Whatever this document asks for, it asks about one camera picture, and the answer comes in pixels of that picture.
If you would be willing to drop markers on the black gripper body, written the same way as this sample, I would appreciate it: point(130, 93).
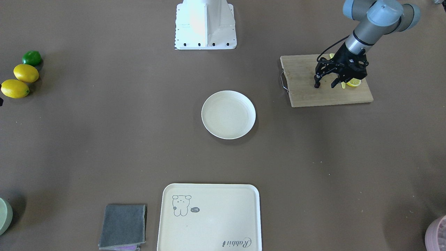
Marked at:
point(344, 56)

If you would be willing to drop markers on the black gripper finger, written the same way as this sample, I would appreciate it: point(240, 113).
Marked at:
point(339, 79)
point(318, 76)

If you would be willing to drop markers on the cream round plate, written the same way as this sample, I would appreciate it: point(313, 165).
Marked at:
point(228, 114)

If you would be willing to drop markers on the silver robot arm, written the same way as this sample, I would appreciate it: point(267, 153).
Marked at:
point(376, 18)

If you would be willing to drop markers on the cream rabbit tray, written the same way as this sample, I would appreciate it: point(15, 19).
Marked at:
point(210, 217)

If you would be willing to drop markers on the yellow plastic knife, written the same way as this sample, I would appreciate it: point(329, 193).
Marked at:
point(343, 84)

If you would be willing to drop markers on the lower lemon slice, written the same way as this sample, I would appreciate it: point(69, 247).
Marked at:
point(354, 82)

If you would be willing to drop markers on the wooden cutting board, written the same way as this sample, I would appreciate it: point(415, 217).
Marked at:
point(297, 78)

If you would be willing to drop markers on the pink bowl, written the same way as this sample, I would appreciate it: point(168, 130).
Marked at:
point(435, 236)

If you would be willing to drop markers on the grey folded cloth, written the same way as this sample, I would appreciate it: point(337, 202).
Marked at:
point(123, 227)

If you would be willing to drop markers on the green lime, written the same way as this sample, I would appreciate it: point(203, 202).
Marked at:
point(32, 58)

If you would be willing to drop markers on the yellow lemon middle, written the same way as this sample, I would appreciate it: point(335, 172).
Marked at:
point(26, 73)

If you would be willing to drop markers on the yellow lemon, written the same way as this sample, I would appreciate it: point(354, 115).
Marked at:
point(14, 88)
point(26, 73)

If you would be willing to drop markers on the yellow lemon outer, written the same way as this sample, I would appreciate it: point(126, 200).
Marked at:
point(14, 88)

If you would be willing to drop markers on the mint green bowl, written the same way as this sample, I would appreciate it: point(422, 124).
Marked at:
point(6, 215)

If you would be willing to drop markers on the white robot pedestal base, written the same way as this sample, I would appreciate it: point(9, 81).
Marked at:
point(205, 25)

